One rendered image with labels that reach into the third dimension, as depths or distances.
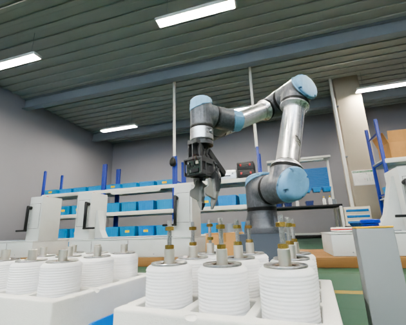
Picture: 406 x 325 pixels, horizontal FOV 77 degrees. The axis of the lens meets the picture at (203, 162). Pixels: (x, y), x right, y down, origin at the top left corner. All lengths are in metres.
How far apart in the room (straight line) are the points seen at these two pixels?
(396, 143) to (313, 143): 3.97
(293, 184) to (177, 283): 0.54
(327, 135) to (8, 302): 9.18
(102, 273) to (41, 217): 3.00
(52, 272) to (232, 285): 0.44
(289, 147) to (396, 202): 1.92
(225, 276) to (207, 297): 0.05
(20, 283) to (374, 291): 0.82
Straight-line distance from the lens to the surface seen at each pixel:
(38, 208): 3.83
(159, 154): 10.24
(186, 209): 2.70
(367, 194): 6.90
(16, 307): 0.79
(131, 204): 6.04
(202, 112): 0.83
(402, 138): 5.80
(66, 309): 0.73
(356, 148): 7.08
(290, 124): 1.05
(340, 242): 2.51
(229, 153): 9.33
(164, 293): 0.55
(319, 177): 6.60
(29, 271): 0.84
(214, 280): 0.50
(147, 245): 2.80
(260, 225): 1.00
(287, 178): 0.90
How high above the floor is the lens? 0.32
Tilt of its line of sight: 15 degrees up
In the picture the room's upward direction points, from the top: 2 degrees counter-clockwise
